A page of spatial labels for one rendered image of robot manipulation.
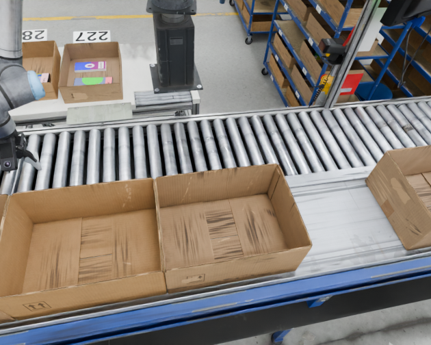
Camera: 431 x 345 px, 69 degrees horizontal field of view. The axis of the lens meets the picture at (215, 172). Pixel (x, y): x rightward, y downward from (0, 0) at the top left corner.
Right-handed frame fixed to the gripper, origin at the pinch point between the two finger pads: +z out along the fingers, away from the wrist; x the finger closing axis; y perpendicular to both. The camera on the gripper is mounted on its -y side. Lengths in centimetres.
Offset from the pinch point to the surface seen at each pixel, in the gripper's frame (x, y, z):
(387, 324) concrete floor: -163, -67, 81
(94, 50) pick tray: -23, 84, 0
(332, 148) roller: -132, 0, 6
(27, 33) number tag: 10, 94, -6
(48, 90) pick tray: -3.4, 49.8, -0.7
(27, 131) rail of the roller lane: 5.6, 29.5, 6.4
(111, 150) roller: -31.4, 11.9, 5.7
